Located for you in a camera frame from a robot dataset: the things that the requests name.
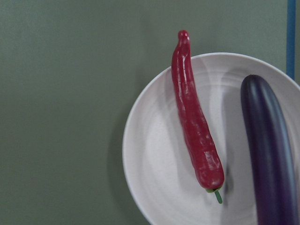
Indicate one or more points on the purple eggplant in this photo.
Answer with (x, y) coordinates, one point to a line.
(270, 152)

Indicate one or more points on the red chili pepper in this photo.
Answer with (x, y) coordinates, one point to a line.
(200, 145)

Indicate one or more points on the pink plate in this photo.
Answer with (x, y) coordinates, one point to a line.
(156, 161)

